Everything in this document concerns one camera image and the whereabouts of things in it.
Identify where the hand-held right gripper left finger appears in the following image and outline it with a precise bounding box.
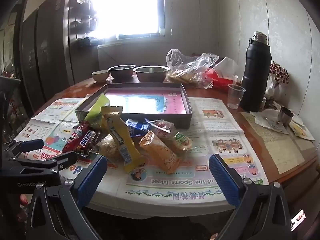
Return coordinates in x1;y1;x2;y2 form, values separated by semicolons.
26;154;108;240

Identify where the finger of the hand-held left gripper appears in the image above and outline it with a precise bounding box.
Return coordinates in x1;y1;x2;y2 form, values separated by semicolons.
4;139;44;160
5;151;78;176

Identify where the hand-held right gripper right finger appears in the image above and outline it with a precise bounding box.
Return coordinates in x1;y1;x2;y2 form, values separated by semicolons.
209;154;292;240

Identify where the red cartoon snack packet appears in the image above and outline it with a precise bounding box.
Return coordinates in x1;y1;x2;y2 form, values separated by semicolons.
62;120;90;153

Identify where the brown chocolate bar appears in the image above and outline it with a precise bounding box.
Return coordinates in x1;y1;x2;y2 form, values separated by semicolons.
71;127;101;156

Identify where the clear packet crumbly cookie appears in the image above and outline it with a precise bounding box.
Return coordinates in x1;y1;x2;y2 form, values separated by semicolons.
96;134;125;160

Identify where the yellow snack packet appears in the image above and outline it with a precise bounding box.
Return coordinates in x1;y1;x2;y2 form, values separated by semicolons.
101;106;147;173

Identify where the green label round cake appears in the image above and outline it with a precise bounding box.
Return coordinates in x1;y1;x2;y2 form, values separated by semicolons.
173;132;193;153

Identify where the green snack packet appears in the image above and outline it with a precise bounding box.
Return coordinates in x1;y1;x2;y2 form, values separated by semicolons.
84;94;111;130

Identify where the blue snack packet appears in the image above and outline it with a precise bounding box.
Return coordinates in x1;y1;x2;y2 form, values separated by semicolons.
125;118;157;137

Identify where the orange snack packet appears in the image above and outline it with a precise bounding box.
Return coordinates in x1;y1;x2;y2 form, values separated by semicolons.
139;131;184;174

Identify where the shallow grey cardboard box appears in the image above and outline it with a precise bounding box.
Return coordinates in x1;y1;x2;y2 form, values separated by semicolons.
75;82;192;130

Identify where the red label clear packet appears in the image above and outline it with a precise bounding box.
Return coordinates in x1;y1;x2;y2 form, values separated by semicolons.
149;120;176;140

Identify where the person's left hand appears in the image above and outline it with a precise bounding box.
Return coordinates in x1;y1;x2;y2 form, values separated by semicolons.
18;194;32;220

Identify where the printed newspaper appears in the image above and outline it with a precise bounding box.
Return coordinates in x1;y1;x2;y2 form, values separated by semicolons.
14;96;269;212

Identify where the yellowed paper sheet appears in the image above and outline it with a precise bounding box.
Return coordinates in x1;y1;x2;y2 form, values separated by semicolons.
240;111;307;174

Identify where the white crumpled paper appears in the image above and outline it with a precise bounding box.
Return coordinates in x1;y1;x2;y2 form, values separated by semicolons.
250;109;304;135

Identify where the clear plastic cup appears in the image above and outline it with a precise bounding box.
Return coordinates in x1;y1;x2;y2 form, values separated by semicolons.
227;84;247;110

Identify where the small steel cup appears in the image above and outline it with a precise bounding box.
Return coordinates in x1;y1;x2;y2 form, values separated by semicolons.
277;106;294;127

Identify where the small ceramic bowl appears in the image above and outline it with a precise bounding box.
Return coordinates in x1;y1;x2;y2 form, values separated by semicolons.
91;70;110;82

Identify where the yellow paper packet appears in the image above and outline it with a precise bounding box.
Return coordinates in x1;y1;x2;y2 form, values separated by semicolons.
291;122;315;141

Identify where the grey refrigerator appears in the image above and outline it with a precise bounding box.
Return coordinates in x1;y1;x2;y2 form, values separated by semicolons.
20;0;100;100

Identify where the red tissue box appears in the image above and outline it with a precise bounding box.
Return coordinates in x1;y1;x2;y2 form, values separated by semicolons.
204;57;240;92

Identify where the stainless steel bowl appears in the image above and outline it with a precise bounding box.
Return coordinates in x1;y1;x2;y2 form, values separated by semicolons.
108;65;134;80
133;65;170;83

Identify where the black thermos bottle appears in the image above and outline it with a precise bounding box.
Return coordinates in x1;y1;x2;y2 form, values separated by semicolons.
240;31;272;112

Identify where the clear plastic bag of bread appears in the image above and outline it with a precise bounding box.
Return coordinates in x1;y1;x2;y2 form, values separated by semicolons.
166;49;220;89

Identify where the fridge side rack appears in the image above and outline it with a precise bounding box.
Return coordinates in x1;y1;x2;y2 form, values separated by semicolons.
72;0;99;48

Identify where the bright window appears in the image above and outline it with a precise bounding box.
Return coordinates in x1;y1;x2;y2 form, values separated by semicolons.
87;0;166;40

